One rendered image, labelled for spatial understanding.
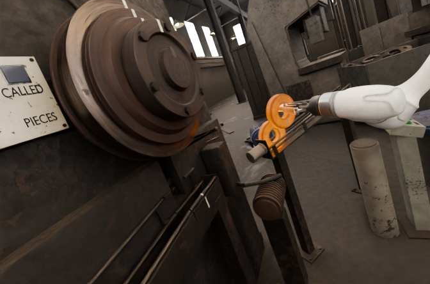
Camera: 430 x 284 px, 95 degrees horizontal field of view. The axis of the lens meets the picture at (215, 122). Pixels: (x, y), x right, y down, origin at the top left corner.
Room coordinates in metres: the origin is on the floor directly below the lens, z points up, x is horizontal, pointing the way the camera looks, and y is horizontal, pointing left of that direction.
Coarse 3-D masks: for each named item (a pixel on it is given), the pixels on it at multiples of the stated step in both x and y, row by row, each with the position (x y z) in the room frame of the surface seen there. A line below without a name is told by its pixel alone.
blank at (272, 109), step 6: (276, 96) 0.85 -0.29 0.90; (282, 96) 0.86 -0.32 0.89; (288, 96) 0.87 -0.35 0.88; (270, 102) 0.84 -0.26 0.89; (276, 102) 0.84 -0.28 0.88; (282, 102) 0.86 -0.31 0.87; (288, 102) 0.87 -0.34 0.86; (270, 108) 0.83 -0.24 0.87; (276, 108) 0.84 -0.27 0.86; (270, 114) 0.83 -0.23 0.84; (276, 114) 0.83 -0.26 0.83; (288, 114) 0.87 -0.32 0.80; (294, 114) 0.88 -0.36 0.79; (270, 120) 0.84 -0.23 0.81; (276, 120) 0.83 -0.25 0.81; (282, 120) 0.85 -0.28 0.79; (288, 120) 0.86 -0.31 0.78; (276, 126) 0.83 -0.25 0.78; (282, 126) 0.84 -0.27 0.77; (288, 126) 0.86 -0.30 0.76
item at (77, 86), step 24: (96, 0) 0.54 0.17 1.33; (120, 0) 0.61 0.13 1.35; (72, 24) 0.46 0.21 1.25; (72, 48) 0.44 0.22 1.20; (72, 72) 0.42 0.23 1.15; (72, 96) 0.44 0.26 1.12; (96, 96) 0.44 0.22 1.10; (96, 120) 0.42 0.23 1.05; (120, 144) 0.45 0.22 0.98; (144, 144) 0.50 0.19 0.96; (168, 144) 0.57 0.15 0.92
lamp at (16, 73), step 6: (6, 66) 0.44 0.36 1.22; (12, 66) 0.45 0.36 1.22; (18, 66) 0.46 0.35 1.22; (6, 72) 0.44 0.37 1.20; (12, 72) 0.45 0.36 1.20; (18, 72) 0.45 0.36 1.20; (24, 72) 0.46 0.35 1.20; (6, 78) 0.44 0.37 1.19; (12, 78) 0.44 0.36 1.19; (18, 78) 0.45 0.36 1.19; (24, 78) 0.46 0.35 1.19
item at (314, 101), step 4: (316, 96) 0.70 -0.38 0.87; (320, 96) 0.69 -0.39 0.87; (312, 100) 0.69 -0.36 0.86; (316, 100) 0.68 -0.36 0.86; (308, 104) 0.73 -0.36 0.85; (312, 104) 0.69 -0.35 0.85; (316, 104) 0.68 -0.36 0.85; (300, 108) 0.74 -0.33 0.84; (304, 108) 0.71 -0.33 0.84; (308, 108) 0.70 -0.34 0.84; (312, 108) 0.69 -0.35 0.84; (316, 108) 0.68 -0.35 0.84; (304, 112) 0.72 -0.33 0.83; (312, 112) 0.69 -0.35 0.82; (316, 112) 0.68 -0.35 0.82
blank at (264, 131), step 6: (264, 126) 0.94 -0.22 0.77; (270, 126) 0.95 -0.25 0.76; (264, 132) 0.93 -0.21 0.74; (276, 132) 0.98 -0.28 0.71; (282, 132) 0.97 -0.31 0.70; (264, 138) 0.93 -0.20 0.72; (276, 138) 0.97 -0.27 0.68; (270, 144) 0.93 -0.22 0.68; (276, 144) 0.95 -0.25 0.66; (282, 144) 0.96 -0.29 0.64; (270, 150) 0.94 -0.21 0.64
